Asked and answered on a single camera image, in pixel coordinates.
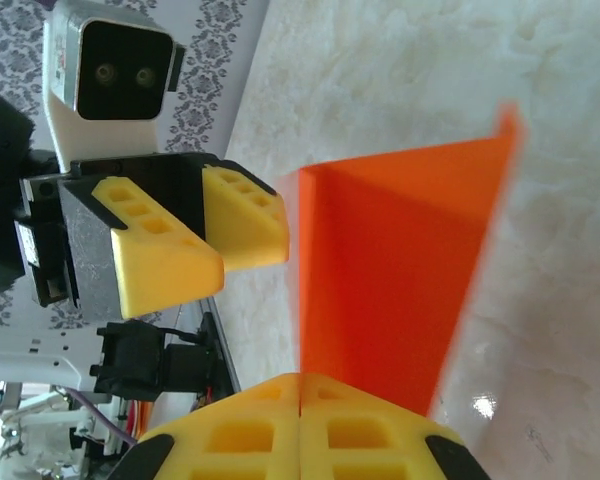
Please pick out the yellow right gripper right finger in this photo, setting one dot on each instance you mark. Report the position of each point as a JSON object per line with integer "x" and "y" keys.
{"x": 375, "y": 440}

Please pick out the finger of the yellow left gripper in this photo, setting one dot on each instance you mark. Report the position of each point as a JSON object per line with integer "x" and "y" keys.
{"x": 250, "y": 240}
{"x": 165, "y": 270}

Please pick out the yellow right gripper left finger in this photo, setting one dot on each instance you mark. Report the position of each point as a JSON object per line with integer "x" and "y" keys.
{"x": 240, "y": 440}

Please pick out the orange paper sheet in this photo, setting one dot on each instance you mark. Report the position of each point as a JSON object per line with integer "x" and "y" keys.
{"x": 380, "y": 260}

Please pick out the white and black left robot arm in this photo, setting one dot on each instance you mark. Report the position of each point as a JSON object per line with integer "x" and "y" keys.
{"x": 130, "y": 360}

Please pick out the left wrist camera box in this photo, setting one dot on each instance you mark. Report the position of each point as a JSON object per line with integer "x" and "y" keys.
{"x": 120, "y": 75}

